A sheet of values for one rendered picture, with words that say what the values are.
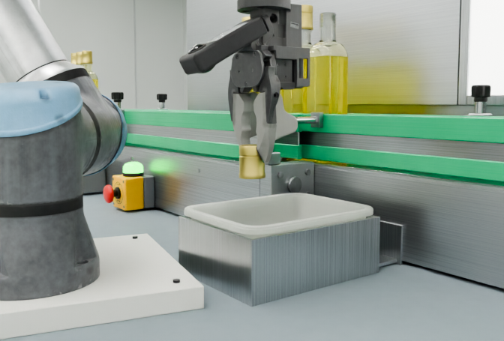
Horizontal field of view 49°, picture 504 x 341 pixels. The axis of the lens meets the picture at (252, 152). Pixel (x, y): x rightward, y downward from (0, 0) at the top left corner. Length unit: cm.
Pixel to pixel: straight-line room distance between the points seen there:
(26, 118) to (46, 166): 6
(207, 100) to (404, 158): 87
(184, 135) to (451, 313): 67
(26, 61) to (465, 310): 62
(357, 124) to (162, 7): 680
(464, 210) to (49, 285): 51
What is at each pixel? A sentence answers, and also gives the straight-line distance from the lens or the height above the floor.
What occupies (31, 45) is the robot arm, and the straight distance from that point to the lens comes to 81.
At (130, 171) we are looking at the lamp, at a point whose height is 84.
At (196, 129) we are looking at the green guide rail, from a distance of 111.
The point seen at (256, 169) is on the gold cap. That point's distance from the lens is 73.
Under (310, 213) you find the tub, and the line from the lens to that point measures 87.
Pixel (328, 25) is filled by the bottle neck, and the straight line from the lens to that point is 101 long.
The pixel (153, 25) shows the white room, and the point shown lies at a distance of 753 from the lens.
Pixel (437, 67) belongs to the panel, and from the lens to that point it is 101.
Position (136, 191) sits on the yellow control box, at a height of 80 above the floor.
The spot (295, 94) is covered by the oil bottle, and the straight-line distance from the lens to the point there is 103.
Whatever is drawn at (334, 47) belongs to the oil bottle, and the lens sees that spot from 100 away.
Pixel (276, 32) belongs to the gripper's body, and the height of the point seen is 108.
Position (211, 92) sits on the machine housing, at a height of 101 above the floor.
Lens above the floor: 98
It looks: 5 degrees down
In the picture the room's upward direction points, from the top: straight up
